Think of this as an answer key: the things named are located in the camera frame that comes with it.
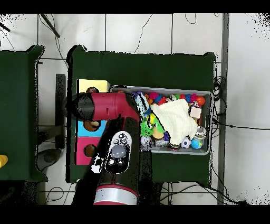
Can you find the dark green tablecloth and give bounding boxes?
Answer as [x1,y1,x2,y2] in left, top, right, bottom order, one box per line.
[0,45,49,182]
[66,45,216,188]

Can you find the large wooden cube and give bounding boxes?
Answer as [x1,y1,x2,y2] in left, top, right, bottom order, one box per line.
[189,106,203,120]

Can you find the orange red smooth ball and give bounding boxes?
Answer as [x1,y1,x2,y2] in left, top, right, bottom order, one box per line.
[195,95,206,107]

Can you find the white baseball toy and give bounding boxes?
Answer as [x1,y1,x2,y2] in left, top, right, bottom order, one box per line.
[140,136,152,147]

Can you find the black cable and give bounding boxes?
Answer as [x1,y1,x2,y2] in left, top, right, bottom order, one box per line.
[211,118,270,130]

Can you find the cream waffle cloth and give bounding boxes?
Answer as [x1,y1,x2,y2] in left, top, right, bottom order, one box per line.
[150,98,198,145]

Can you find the blue globe ball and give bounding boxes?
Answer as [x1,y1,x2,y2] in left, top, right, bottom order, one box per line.
[190,138,204,150]

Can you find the wooden box with three holes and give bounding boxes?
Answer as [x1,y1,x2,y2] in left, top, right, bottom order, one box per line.
[74,79,111,166]

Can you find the green fuzzy toy with eyes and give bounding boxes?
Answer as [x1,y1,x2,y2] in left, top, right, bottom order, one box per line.
[140,115,165,137]

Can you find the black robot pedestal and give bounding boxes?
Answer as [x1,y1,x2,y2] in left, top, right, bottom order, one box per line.
[138,181,163,205]

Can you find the silver metal can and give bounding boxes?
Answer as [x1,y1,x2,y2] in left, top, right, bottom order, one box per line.
[195,126,207,138]

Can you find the black white soccer ball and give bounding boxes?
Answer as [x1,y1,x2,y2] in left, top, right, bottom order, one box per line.
[180,137,192,149]

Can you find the black tripod leg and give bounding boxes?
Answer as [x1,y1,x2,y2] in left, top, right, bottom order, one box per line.
[40,13,61,39]

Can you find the metal mesh bin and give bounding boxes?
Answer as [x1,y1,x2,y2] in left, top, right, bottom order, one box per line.
[109,85,213,156]

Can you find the black stand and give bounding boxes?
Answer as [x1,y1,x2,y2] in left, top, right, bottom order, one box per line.
[36,73,66,172]

